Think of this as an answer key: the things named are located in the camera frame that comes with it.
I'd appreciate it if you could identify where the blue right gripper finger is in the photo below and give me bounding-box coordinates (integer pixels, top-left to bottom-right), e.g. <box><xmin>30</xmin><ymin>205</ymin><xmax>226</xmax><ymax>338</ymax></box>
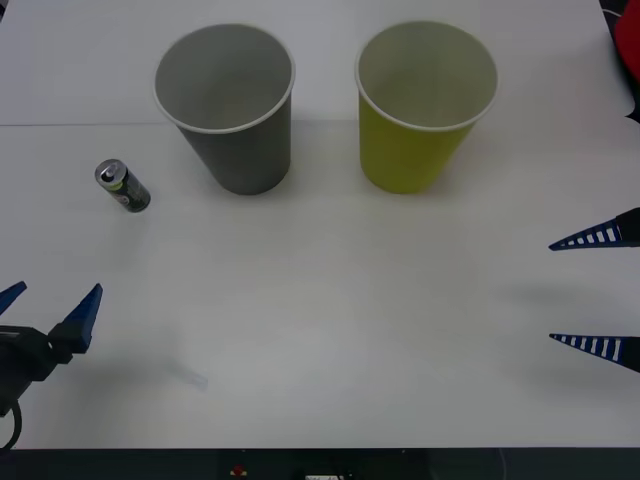
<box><xmin>547</xmin><ymin>332</ymin><xmax>640</xmax><ymax>374</ymax></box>
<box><xmin>547</xmin><ymin>206</ymin><xmax>640</xmax><ymax>252</ymax></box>

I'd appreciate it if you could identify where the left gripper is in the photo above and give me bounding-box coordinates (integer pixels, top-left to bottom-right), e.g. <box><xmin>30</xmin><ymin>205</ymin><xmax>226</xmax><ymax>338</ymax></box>
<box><xmin>0</xmin><ymin>280</ymin><xmax>104</xmax><ymax>418</ymax></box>

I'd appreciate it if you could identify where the black drink can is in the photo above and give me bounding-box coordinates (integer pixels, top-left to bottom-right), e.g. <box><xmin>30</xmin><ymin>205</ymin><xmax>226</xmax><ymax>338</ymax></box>
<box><xmin>94</xmin><ymin>158</ymin><xmax>152</xmax><ymax>215</ymax></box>

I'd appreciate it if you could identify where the dark robot torso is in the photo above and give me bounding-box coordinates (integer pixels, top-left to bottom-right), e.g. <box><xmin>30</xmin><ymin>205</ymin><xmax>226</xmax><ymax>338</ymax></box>
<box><xmin>0</xmin><ymin>447</ymin><xmax>640</xmax><ymax>480</ymax></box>

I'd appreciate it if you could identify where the person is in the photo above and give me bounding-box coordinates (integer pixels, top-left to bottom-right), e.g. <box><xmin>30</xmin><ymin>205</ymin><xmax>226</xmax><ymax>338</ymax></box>
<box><xmin>610</xmin><ymin>0</ymin><xmax>640</xmax><ymax>85</ymax></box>

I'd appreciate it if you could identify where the yellow-green plastic waste bin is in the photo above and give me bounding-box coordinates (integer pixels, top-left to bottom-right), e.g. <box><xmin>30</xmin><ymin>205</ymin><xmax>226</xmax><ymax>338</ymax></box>
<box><xmin>354</xmin><ymin>19</ymin><xmax>500</xmax><ymax>196</ymax></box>

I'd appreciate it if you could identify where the grey plastic waste bin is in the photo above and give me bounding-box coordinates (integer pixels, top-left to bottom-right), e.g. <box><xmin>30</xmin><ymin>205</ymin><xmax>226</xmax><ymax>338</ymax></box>
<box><xmin>152</xmin><ymin>23</ymin><xmax>296</xmax><ymax>197</ymax></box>

